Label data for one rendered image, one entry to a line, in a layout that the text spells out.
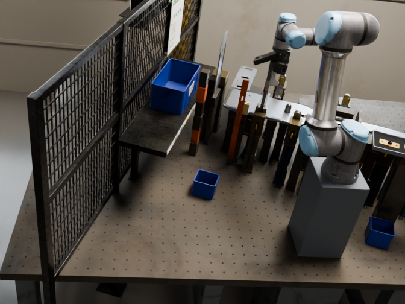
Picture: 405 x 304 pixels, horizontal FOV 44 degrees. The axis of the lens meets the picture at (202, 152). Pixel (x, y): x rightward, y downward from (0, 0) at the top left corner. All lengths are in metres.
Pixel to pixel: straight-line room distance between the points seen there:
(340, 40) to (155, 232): 1.11
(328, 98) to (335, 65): 0.12
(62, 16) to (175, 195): 2.20
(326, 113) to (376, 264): 0.81
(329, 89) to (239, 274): 0.83
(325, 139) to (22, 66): 3.08
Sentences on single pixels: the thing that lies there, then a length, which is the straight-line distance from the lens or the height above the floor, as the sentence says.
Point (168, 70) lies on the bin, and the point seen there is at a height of 1.10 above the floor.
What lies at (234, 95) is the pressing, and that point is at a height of 1.00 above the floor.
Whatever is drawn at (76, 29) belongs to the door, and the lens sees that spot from 4.24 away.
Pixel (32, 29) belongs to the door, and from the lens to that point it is 4.31.
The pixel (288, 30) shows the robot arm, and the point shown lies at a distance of 2.21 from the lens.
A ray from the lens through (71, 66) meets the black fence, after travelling 1.63.
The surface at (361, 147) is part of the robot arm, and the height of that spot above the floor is 1.27.
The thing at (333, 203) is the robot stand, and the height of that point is 1.02.
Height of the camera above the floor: 2.30
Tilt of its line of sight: 36 degrees down
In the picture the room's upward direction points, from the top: 9 degrees clockwise
